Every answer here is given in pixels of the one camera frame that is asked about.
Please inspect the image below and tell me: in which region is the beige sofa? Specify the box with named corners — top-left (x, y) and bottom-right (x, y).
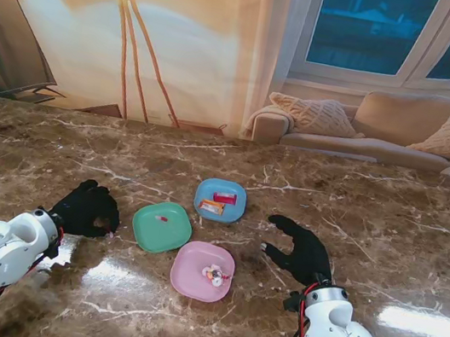
top-left (239, 64), bottom-right (450, 196)

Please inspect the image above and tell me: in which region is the blue square plastic dish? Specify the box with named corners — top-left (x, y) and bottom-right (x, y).
top-left (191, 176), bottom-right (251, 228)

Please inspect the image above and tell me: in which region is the pink square plastic dish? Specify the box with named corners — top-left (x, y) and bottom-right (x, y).
top-left (165, 236), bottom-right (239, 306)

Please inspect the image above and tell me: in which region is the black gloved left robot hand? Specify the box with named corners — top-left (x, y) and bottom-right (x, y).
top-left (43, 173), bottom-right (127, 243)

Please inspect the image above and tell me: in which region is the orange candy bar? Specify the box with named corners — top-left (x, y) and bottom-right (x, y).
top-left (196, 198), bottom-right (228, 217)

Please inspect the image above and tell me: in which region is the pink candy bar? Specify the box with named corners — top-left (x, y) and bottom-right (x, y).
top-left (211, 191), bottom-right (239, 206)

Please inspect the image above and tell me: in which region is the dark flat screen television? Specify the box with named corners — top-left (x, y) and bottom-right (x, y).
top-left (0, 0), bottom-right (84, 125)

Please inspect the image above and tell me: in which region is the red black right arm cable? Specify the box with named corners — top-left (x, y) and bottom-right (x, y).
top-left (268, 279), bottom-right (329, 337)

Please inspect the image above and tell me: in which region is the sheer cream curtain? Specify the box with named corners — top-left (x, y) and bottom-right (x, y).
top-left (224, 0), bottom-right (323, 147)

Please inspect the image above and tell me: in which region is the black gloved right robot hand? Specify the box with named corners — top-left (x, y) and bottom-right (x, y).
top-left (255, 212), bottom-right (342, 290)

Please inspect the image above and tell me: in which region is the pink bow candy cluster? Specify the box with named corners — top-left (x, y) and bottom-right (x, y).
top-left (199, 262), bottom-right (234, 289)

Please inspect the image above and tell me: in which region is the green square plastic dish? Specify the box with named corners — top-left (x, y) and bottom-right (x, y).
top-left (127, 195), bottom-right (197, 260)

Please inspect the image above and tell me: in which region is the white framed window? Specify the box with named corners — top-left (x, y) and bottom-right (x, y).
top-left (287, 0), bottom-right (450, 102)

